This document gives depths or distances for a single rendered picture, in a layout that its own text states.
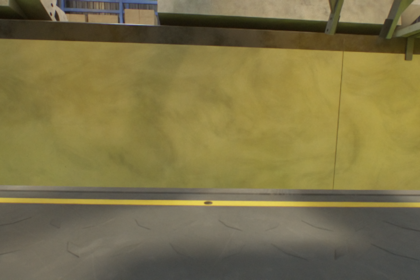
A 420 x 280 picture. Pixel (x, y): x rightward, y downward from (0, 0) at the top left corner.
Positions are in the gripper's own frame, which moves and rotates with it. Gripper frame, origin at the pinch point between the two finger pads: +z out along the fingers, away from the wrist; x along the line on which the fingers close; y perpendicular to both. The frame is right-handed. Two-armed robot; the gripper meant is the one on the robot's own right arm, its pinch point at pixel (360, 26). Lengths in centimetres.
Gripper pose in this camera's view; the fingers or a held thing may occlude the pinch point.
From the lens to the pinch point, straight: 69.0
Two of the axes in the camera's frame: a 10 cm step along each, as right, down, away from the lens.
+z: -0.5, 8.6, 5.2
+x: 10.0, 0.5, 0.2
